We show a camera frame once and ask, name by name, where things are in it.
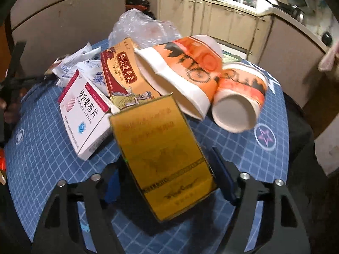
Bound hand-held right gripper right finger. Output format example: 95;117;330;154
210;147;310;254

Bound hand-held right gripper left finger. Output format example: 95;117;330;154
32;161;128;254

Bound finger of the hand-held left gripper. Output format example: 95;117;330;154
9;41;28;90
16;74;60;88

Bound white blue medical packet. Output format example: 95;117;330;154
77;59;109;96
51;54;88;88

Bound white wrapper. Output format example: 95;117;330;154
77;42;102;60

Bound gold cardboard box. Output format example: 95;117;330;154
108;94;219;223

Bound white pink medicine box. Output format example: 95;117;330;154
58;69;114;160

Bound round orange paper cup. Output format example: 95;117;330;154
212;63;269;133

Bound red yellow medicine box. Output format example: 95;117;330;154
100;38;162;110

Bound crushed orange paper cup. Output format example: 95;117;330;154
134;35;224;119

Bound blue grid tablecloth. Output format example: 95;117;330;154
0;38;289;254

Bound grey refrigerator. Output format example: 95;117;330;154
11;0;159;48

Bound green packet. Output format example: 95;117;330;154
221;53;239;64

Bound clear plastic bag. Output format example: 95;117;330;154
108;8;183;49

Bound beige kitchen cabinets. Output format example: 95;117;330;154
159;0;329;85

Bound steel kettle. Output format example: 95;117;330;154
291;4;309;24

